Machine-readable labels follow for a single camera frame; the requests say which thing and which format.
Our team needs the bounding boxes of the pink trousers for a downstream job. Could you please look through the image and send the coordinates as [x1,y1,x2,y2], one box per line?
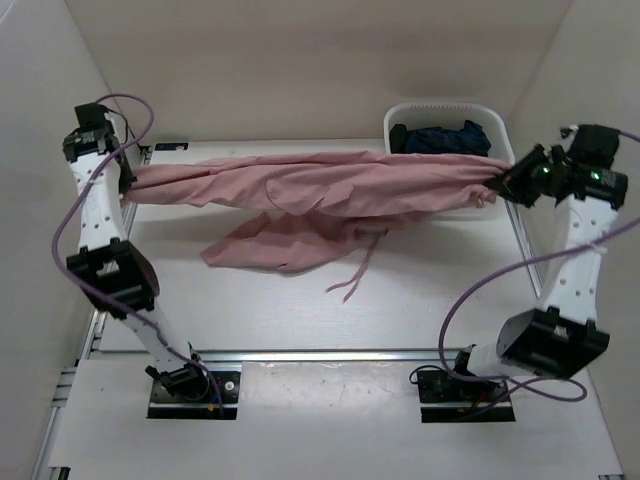
[124,151,509,293]

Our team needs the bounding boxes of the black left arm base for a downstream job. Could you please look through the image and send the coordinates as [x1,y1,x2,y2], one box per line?
[145,363,241,421]

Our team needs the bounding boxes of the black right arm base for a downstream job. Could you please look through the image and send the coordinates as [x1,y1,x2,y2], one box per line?
[408,365,516,424]

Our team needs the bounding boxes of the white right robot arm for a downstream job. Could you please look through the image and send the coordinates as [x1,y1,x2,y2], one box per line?
[449,145,628,400]

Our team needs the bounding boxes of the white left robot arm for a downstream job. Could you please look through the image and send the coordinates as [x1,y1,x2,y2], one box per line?
[63,118,210,401]

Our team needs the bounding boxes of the dark blue trousers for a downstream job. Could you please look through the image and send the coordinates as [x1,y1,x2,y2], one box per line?
[404,120,492,157]

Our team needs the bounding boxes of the black trousers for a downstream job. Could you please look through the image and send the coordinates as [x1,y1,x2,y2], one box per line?
[389,124,410,154]

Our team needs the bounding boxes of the white plastic basket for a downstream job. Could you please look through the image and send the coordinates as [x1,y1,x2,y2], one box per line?
[383,101,516,221]

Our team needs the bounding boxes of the aluminium left rail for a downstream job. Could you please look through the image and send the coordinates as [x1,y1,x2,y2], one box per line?
[71,152,145,353]

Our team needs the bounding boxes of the aluminium rail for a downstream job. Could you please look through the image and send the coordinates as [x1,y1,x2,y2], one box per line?
[71,152,145,353]
[506,203,542,297]
[200,349,440,363]

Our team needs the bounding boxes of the aluminium right rail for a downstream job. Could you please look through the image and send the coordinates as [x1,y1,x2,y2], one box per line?
[506,203,542,297]

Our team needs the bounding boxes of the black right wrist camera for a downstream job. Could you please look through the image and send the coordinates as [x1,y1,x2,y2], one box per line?
[561,124,620,169]

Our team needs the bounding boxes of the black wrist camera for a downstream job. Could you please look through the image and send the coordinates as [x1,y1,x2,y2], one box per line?
[74,103,115,133]
[561,124,620,169]

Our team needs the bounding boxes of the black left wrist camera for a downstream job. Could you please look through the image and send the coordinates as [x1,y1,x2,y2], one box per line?
[74,103,115,133]

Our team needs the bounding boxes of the aluminium front rail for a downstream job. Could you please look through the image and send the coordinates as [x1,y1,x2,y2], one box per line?
[200,349,440,363]

